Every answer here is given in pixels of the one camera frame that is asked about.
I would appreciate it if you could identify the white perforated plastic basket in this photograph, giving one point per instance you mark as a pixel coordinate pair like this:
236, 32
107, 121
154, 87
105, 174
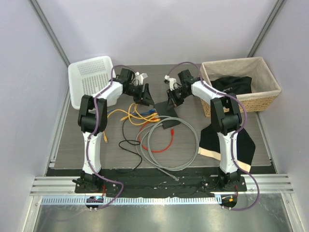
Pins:
88, 77

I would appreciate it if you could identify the black cloth in basket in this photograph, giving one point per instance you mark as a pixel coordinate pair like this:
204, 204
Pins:
232, 84

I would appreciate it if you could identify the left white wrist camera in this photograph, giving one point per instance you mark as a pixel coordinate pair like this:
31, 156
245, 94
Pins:
139, 78

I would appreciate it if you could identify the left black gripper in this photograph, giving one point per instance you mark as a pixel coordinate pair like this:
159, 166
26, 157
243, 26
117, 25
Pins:
147, 99

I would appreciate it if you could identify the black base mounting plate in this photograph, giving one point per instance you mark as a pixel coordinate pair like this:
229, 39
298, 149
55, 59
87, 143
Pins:
191, 183

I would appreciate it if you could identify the black cloth with beige stripe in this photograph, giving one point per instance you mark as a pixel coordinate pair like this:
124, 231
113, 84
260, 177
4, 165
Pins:
234, 151

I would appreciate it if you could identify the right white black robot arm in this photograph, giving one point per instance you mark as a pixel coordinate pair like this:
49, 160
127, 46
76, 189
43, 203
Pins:
225, 120

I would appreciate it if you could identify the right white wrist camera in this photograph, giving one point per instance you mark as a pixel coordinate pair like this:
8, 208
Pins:
172, 82

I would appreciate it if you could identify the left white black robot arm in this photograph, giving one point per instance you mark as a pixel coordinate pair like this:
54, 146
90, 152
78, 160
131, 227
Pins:
93, 119

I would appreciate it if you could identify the wicker basket with liner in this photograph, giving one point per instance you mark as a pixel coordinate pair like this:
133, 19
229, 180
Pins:
264, 86

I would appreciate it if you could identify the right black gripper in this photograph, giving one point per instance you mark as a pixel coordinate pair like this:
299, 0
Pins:
171, 100

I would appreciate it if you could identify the aluminium frame rail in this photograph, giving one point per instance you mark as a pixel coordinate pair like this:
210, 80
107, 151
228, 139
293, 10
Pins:
61, 190

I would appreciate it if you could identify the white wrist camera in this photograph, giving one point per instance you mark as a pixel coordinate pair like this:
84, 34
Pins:
172, 82
139, 78

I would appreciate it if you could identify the black network switch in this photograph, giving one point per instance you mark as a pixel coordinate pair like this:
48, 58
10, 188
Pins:
162, 110

